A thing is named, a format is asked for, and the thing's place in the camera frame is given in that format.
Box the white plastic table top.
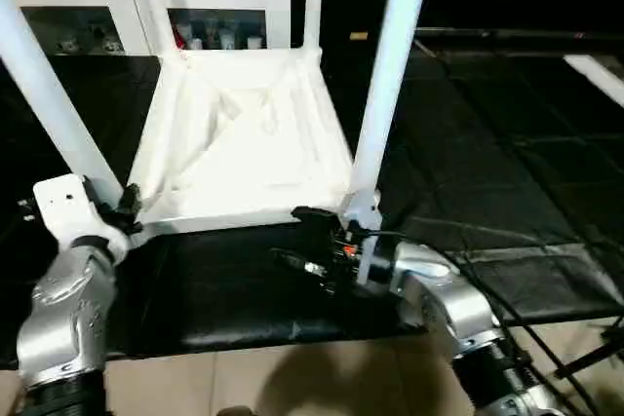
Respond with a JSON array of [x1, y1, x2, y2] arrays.
[[123, 46, 385, 236]]

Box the white plastic table leg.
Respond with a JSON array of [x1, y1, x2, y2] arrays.
[[339, 0, 438, 228], [135, 0, 190, 66], [0, 0, 128, 210], [301, 0, 327, 57]]

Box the black work mat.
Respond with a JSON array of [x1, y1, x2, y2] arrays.
[[0, 41, 624, 373]]

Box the long black bar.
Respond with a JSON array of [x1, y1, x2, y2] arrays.
[[414, 26, 624, 46]]

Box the flat white board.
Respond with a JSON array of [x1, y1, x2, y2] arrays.
[[563, 53, 624, 111]]

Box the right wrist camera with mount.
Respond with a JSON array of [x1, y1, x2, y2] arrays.
[[353, 229, 388, 290]]

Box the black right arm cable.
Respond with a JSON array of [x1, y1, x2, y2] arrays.
[[363, 229, 624, 412]]

